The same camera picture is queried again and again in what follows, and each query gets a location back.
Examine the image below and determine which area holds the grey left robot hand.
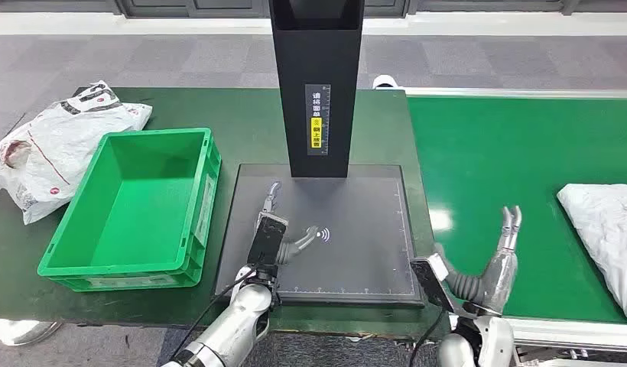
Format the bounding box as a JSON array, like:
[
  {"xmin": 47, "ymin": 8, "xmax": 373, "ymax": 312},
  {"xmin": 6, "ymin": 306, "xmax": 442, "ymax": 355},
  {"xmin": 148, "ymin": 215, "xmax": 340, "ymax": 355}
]
[{"xmin": 258, "ymin": 181, "xmax": 320, "ymax": 265}]

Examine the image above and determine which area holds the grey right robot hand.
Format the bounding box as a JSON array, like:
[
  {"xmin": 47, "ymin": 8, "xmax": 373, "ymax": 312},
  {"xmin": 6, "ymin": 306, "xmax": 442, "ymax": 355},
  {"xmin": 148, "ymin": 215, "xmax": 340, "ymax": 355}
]
[{"xmin": 434, "ymin": 205, "xmax": 523, "ymax": 317}]

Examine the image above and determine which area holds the small grey poly mailer parcel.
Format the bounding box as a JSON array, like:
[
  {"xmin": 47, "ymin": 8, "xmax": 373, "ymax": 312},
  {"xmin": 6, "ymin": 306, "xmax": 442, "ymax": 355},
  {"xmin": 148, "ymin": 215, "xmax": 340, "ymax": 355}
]
[{"xmin": 556, "ymin": 183, "xmax": 627, "ymax": 323}]

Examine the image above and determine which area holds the black inbound scanner machine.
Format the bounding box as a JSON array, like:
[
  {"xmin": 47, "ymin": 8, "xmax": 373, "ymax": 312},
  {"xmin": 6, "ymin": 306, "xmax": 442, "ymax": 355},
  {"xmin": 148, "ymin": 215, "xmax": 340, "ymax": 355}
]
[{"xmin": 214, "ymin": 0, "xmax": 426, "ymax": 308}]

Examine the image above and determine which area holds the green conveyor belt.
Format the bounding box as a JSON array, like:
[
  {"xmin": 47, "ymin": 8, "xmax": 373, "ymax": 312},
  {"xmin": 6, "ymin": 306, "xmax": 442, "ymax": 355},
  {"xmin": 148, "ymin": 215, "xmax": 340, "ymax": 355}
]
[{"xmin": 404, "ymin": 86, "xmax": 627, "ymax": 367}]

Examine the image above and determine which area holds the yellow and grey scanner label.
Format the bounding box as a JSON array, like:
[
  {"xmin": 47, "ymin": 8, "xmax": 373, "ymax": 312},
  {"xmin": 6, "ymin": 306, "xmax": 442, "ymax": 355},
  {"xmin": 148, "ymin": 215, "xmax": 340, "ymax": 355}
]
[{"xmin": 304, "ymin": 83, "xmax": 332, "ymax": 157}]

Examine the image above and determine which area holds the green plastic crate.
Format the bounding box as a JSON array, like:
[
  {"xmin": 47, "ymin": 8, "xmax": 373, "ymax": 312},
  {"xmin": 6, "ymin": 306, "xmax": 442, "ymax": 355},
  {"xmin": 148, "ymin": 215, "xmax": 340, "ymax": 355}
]
[{"xmin": 37, "ymin": 127, "xmax": 223, "ymax": 294}]

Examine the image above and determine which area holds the white printed plastic bag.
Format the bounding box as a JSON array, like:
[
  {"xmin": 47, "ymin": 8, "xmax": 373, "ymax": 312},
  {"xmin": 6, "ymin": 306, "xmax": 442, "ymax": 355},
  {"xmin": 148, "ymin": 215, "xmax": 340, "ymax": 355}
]
[{"xmin": 0, "ymin": 80, "xmax": 154, "ymax": 226}]

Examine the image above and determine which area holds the round silver metal base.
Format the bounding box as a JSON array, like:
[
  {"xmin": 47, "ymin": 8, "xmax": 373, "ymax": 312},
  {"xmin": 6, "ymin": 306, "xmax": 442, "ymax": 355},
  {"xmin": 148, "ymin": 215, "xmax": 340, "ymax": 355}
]
[{"xmin": 0, "ymin": 319, "xmax": 63, "ymax": 347}]

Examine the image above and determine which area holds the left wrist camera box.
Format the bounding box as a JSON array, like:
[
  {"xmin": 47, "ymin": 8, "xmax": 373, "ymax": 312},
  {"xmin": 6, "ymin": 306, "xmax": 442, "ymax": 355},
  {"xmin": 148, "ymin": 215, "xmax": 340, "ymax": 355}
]
[{"xmin": 246, "ymin": 213, "xmax": 289, "ymax": 280}]

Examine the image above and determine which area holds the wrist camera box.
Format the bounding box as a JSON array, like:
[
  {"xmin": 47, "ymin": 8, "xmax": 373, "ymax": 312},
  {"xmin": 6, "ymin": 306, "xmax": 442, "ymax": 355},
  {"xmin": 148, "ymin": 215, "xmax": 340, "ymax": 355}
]
[
  {"xmin": 409, "ymin": 253, "xmax": 457, "ymax": 313},
  {"xmin": 246, "ymin": 213, "xmax": 289, "ymax": 280}
]

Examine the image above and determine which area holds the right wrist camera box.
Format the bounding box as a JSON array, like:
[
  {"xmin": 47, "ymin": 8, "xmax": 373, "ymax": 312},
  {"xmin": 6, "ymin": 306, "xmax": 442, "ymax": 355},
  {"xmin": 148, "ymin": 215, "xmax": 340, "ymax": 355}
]
[{"xmin": 409, "ymin": 253, "xmax": 457, "ymax": 313}]

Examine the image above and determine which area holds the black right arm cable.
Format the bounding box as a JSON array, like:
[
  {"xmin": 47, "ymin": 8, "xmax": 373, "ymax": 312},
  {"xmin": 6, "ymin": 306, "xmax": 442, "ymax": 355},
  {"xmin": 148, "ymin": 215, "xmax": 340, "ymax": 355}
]
[{"xmin": 408, "ymin": 309, "xmax": 447, "ymax": 367}]

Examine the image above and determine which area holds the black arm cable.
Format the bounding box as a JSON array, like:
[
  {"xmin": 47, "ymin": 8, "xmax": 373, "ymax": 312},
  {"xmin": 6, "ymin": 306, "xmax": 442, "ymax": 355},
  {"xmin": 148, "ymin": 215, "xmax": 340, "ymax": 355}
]
[
  {"xmin": 408, "ymin": 309, "xmax": 447, "ymax": 367},
  {"xmin": 171, "ymin": 263, "xmax": 262, "ymax": 362}
]

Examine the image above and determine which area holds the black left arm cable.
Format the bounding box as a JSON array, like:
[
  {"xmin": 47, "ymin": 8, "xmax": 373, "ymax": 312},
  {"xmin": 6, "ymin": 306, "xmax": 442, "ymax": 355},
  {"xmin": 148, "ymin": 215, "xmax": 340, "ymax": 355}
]
[{"xmin": 171, "ymin": 263, "xmax": 262, "ymax": 362}]

